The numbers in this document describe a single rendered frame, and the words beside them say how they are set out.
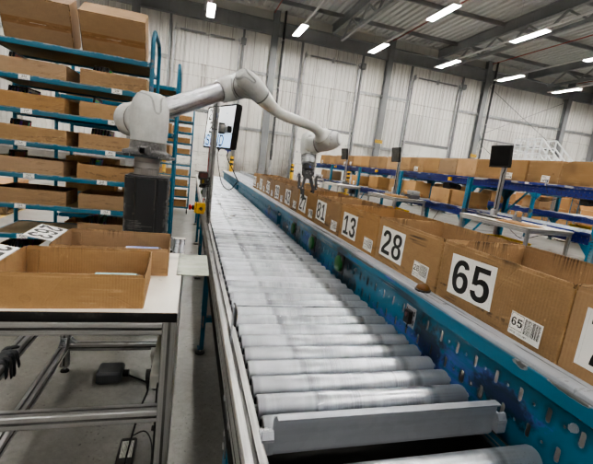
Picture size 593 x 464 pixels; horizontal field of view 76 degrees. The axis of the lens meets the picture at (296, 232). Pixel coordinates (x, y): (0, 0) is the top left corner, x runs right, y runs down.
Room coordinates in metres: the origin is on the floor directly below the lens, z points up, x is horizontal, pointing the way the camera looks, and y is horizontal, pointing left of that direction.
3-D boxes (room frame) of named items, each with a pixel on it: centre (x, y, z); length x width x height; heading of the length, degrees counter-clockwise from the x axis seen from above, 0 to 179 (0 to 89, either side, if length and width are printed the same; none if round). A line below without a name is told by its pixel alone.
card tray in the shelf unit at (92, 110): (2.73, 1.34, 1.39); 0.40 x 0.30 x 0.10; 105
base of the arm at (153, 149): (1.72, 0.71, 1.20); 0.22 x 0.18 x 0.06; 12
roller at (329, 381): (0.81, -0.18, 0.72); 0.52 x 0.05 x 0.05; 106
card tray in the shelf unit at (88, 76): (2.72, 1.34, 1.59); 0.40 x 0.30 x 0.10; 107
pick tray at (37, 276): (1.09, 0.63, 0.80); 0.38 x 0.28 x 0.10; 108
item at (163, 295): (1.42, 0.73, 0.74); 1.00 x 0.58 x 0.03; 16
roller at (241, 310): (1.18, -0.07, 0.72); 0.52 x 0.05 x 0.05; 106
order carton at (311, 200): (2.43, -0.18, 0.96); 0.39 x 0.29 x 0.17; 16
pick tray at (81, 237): (1.40, 0.67, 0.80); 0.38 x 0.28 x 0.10; 108
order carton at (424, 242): (1.30, -0.51, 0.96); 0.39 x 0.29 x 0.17; 16
